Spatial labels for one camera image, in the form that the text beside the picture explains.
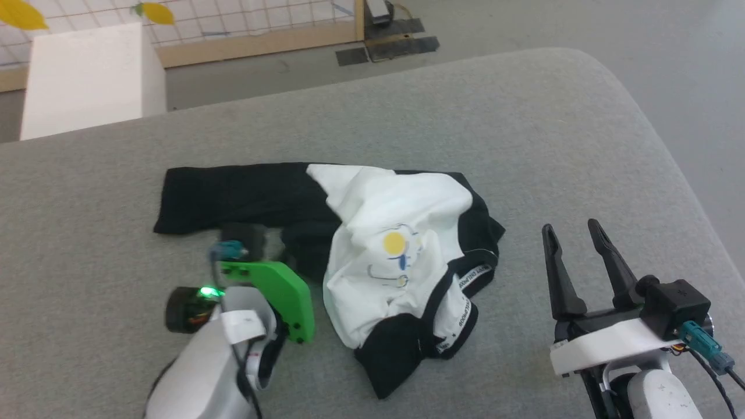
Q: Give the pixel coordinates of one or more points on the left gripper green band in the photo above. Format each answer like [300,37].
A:
[276,291]

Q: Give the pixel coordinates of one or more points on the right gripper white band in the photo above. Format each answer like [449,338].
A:
[605,343]

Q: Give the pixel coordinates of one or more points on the white and black t-shirt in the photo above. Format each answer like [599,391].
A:
[401,198]

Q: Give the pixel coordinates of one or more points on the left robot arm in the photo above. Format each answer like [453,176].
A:
[204,366]

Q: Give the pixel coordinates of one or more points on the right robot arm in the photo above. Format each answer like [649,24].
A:
[657,396]

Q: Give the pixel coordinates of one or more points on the small black floor mat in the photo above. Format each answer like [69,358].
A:
[352,56]

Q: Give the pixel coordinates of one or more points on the large black floor mat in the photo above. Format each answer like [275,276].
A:
[401,41]

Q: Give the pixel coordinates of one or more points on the grey metal device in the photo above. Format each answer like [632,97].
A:
[379,10]

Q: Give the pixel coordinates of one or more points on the white box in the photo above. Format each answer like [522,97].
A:
[87,81]

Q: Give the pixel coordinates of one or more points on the yellow leaf decoration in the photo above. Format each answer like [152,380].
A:
[156,13]
[20,14]

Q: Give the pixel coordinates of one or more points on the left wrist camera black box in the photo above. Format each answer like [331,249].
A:
[244,237]

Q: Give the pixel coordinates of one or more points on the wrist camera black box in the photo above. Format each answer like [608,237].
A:
[244,237]
[678,305]

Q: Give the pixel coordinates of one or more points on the left camera teal connector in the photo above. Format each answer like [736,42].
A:
[228,250]

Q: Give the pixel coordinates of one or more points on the camera teal connector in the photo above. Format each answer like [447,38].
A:
[228,250]
[704,346]

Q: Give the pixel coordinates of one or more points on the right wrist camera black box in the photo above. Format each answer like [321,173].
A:
[678,305]

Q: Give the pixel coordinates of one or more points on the right camera teal connector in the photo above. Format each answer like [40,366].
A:
[704,346]

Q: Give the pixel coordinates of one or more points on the wooden frame with net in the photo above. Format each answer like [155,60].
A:
[256,43]

